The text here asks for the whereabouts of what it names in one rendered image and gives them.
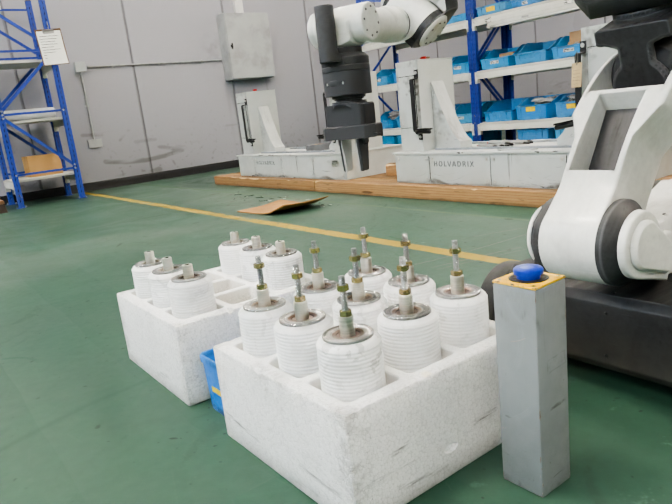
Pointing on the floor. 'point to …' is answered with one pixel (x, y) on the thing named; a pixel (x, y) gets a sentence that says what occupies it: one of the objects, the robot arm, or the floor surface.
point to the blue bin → (212, 379)
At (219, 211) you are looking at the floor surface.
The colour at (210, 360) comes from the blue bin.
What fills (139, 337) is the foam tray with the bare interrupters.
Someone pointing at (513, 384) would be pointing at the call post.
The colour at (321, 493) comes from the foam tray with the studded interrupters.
